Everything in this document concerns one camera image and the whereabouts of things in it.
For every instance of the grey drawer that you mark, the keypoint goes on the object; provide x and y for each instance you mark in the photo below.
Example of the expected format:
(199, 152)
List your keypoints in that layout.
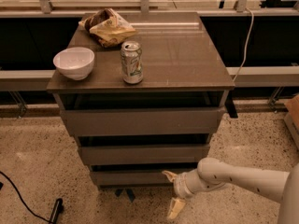
(142, 154)
(126, 178)
(121, 122)

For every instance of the cardboard box at right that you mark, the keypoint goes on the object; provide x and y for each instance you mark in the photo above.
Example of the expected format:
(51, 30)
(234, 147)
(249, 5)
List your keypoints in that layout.
(292, 118)

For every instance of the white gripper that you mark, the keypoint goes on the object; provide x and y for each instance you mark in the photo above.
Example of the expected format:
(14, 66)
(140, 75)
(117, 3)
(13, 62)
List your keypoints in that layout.
(179, 186)

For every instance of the white bowl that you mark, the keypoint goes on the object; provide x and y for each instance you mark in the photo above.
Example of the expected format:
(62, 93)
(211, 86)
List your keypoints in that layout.
(75, 63)

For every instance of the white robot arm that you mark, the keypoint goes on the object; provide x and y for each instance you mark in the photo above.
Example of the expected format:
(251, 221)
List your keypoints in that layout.
(211, 174)

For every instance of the yellow brown chip bag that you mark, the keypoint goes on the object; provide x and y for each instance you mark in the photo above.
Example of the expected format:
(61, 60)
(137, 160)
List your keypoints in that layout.
(108, 27)

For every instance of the grey bottom drawer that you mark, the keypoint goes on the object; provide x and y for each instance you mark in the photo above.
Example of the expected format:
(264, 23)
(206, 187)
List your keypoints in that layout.
(126, 178)

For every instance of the green white soda can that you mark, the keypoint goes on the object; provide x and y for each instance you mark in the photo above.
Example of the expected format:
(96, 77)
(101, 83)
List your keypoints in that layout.
(132, 70)

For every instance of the grey top drawer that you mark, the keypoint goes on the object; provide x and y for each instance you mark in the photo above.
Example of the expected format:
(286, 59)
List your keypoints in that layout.
(121, 122)

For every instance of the grey middle drawer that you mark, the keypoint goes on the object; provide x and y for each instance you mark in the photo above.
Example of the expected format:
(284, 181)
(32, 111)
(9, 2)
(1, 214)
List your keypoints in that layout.
(142, 154)

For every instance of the grey drawer cabinet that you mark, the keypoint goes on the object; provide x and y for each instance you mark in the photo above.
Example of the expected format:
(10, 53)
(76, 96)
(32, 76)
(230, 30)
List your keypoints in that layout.
(181, 67)

